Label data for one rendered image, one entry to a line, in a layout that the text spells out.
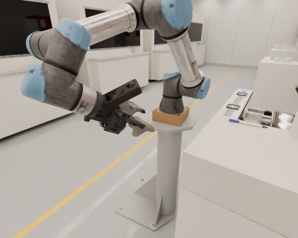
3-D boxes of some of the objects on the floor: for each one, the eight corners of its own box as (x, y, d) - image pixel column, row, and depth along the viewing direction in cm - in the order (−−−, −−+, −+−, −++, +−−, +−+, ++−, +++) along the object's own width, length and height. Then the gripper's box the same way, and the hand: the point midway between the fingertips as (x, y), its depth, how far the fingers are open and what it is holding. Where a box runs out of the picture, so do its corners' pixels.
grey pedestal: (113, 211, 144) (102, 120, 109) (140, 176, 180) (138, 99, 145) (173, 241, 123) (183, 140, 88) (190, 195, 159) (202, 110, 124)
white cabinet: (300, 221, 137) (352, 127, 102) (319, 427, 65) (518, 348, 30) (215, 185, 170) (232, 104, 135) (165, 296, 98) (175, 184, 63)
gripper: (80, 100, 54) (132, 119, 68) (84, 135, 45) (144, 149, 58) (94, 78, 51) (146, 103, 65) (103, 111, 41) (162, 132, 55)
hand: (149, 119), depth 60 cm, fingers open, 8 cm apart
